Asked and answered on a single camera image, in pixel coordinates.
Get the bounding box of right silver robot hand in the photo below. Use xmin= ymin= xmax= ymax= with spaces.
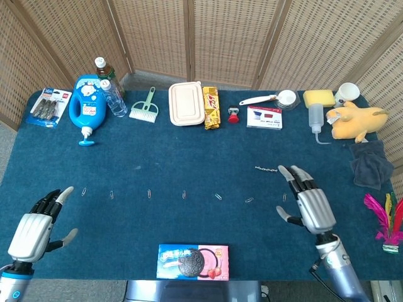
xmin=276 ymin=165 xmax=337 ymax=235

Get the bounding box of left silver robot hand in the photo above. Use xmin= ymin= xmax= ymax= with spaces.
xmin=6 ymin=185 xmax=79 ymax=262

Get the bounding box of green hand brush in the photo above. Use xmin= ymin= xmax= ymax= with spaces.
xmin=128 ymin=86 xmax=160 ymax=123

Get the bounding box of dark grey cloth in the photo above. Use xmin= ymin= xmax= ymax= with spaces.
xmin=348 ymin=140 xmax=395 ymax=191

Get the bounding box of colourful feather shuttlecock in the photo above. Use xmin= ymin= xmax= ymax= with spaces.
xmin=363 ymin=191 xmax=403 ymax=254

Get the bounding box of translucent squeeze bottle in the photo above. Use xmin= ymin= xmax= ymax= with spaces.
xmin=307 ymin=103 xmax=332 ymax=145

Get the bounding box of yellow plush toy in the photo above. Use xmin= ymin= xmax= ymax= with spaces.
xmin=326 ymin=101 xmax=390 ymax=144

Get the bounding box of white card box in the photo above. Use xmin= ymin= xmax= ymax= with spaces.
xmin=246 ymin=105 xmax=283 ymax=130

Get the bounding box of yellow sponge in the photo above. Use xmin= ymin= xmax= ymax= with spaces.
xmin=302 ymin=89 xmax=336 ymax=109

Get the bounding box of white paper cup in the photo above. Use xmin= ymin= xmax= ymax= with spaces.
xmin=333 ymin=82 xmax=361 ymax=108

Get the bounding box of white plastic spoon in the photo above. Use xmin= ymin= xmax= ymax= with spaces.
xmin=239 ymin=93 xmax=280 ymax=106

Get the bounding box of blister pack of clips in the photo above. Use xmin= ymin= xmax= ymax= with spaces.
xmin=26 ymin=87 xmax=73 ymax=129

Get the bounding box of blue pink Oreo box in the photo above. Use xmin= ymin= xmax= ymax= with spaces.
xmin=156 ymin=243 xmax=230 ymax=281

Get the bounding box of blue detergent pump bottle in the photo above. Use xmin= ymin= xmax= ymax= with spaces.
xmin=68 ymin=74 xmax=110 ymax=148

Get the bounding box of yellow snack packet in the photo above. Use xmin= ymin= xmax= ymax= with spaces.
xmin=201 ymin=86 xmax=221 ymax=130

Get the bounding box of silver robot torso base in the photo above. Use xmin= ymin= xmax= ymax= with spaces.
xmin=124 ymin=279 xmax=268 ymax=302

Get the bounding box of clear water bottle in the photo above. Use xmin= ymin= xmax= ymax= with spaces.
xmin=99 ymin=79 xmax=128 ymax=118

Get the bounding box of beige lidded lunch box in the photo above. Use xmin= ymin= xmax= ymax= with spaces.
xmin=167 ymin=81 xmax=206 ymax=127

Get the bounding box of green tea bottle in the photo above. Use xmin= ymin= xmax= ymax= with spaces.
xmin=94 ymin=57 xmax=126 ymax=97

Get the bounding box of woven wooden folding screen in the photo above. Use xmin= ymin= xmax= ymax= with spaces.
xmin=0 ymin=0 xmax=403 ymax=202

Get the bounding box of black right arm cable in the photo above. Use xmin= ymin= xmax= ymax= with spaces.
xmin=309 ymin=257 xmax=344 ymax=302

